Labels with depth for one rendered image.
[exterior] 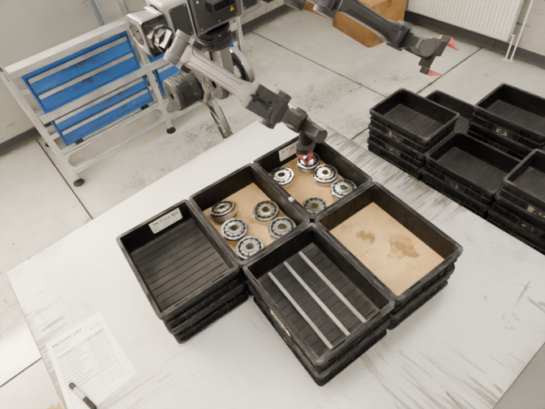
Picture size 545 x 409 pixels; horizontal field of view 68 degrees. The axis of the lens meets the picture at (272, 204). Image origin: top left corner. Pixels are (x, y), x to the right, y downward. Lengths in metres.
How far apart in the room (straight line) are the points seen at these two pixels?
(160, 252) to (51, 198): 1.93
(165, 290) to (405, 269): 0.83
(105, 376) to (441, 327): 1.15
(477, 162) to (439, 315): 1.20
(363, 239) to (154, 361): 0.85
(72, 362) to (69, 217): 1.68
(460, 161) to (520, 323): 1.15
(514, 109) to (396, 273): 1.59
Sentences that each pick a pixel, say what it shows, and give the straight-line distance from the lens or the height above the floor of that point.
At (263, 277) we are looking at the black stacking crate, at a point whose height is 0.83.
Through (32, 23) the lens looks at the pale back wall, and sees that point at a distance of 3.82.
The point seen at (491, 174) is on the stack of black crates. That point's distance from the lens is 2.48.
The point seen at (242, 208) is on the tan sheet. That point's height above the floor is 0.83.
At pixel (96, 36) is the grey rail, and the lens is 3.01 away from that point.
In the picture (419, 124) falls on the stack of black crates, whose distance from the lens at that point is 2.53.
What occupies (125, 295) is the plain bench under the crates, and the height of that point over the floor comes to 0.70.
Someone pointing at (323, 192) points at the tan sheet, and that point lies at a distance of 1.64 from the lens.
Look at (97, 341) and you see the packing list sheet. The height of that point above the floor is 0.70.
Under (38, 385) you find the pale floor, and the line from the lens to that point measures 2.59.
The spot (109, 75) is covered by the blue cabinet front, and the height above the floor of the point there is 0.65.
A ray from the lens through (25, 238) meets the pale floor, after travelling 3.25.
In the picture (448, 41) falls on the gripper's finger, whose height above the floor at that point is 1.29.
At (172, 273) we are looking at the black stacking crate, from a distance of 1.52.
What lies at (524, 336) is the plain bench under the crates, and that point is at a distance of 1.59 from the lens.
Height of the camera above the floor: 2.05
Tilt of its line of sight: 49 degrees down
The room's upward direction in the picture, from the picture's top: 10 degrees counter-clockwise
